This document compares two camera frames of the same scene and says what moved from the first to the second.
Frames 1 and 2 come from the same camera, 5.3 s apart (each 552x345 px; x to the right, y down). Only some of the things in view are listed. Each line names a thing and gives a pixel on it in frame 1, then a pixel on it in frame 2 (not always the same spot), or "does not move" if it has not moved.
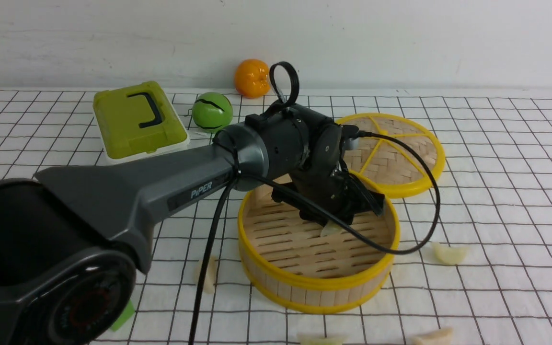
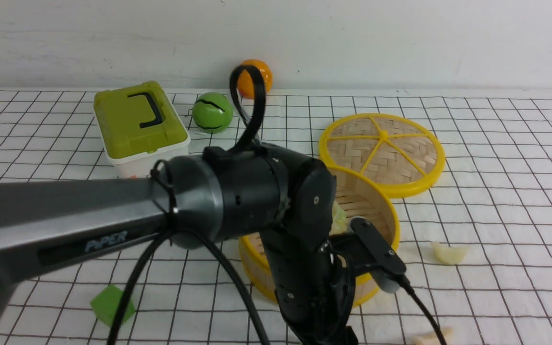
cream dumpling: x=442 y=336 does not move
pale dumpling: x=448 y=256 does not move
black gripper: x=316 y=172 -> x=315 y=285
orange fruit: x=251 y=78 does not move
